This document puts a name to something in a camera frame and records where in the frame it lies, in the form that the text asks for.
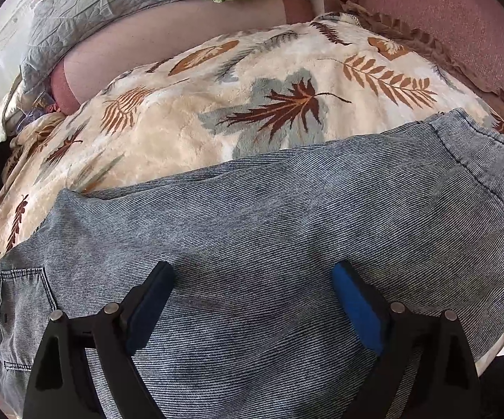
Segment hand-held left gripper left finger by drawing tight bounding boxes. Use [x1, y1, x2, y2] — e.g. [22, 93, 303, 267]
[22, 261, 176, 419]

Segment cream leaf-print blanket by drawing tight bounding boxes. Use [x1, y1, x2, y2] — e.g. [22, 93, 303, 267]
[0, 12, 504, 271]

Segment purple packet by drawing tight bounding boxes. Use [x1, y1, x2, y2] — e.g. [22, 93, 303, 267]
[18, 91, 63, 129]

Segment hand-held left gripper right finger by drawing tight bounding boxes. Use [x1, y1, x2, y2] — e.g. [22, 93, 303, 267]
[331, 261, 482, 419]

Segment white crumpled cloth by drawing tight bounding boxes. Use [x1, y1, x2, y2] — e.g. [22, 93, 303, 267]
[0, 74, 30, 142]

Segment grey-blue denim pants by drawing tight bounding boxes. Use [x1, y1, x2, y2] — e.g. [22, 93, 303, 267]
[0, 108, 504, 419]

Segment grey quilted pillow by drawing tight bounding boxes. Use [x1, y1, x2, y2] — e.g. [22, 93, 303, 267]
[20, 0, 204, 94]

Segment pink sofa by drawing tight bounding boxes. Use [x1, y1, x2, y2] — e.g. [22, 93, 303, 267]
[51, 0, 504, 116]

